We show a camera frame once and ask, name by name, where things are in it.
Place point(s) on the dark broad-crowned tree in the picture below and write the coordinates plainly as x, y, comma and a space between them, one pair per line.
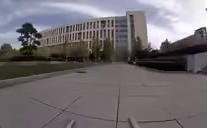
28, 36

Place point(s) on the row of trees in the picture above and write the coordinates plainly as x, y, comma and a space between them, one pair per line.
81, 50

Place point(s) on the robot's own part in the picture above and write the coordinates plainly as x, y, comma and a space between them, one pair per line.
133, 122
70, 124

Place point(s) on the dark stepped low wall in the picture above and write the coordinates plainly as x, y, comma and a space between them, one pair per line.
161, 63

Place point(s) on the pale concrete wall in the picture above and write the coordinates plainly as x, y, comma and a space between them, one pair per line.
199, 60

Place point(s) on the low wide building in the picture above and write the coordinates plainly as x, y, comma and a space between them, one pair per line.
187, 41

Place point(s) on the large pale building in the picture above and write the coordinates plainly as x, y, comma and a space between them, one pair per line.
101, 28

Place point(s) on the dark group of trees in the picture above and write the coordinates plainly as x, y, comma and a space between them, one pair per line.
137, 50

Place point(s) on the dark hedge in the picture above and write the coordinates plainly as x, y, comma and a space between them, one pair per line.
24, 58

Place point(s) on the drain cover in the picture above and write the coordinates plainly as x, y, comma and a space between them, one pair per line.
81, 71

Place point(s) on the grey concrete slab plaza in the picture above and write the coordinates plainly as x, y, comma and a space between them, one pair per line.
117, 93

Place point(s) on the raised concrete kerb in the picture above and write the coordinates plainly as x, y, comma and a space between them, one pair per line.
31, 78

